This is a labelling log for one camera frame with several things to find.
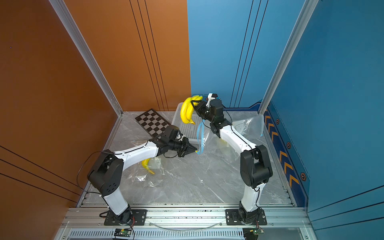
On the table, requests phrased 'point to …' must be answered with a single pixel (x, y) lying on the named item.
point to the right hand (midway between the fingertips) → (192, 102)
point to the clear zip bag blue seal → (208, 142)
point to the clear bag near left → (146, 178)
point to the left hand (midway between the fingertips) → (199, 147)
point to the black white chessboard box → (152, 122)
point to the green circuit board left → (124, 232)
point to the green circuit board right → (256, 231)
